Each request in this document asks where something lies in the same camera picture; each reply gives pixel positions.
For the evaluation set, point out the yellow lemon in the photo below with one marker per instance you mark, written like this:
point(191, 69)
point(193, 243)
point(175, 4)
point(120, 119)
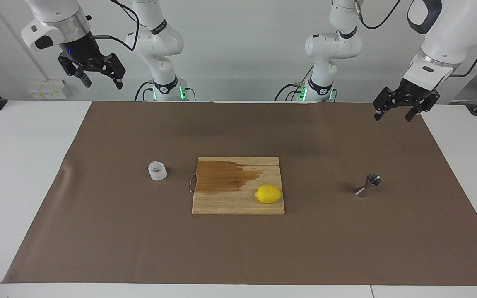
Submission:
point(268, 194)

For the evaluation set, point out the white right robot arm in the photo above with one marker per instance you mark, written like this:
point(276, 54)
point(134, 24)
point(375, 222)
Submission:
point(155, 41)

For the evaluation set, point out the white wall socket box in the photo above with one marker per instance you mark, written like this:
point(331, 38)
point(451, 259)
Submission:
point(46, 91)

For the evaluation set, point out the metal jigger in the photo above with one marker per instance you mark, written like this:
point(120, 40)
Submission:
point(370, 182)

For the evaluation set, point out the wooden cutting board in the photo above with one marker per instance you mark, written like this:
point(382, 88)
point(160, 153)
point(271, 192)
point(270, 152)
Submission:
point(238, 203)

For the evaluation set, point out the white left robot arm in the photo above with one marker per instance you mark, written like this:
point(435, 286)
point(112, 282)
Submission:
point(445, 37)

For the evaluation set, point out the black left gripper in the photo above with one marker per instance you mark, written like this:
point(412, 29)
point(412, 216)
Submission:
point(414, 92)

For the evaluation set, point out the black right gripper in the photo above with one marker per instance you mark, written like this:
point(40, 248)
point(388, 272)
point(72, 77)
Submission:
point(81, 49)

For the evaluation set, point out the brown paper table mat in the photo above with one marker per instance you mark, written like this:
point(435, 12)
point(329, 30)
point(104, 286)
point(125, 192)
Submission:
point(97, 227)

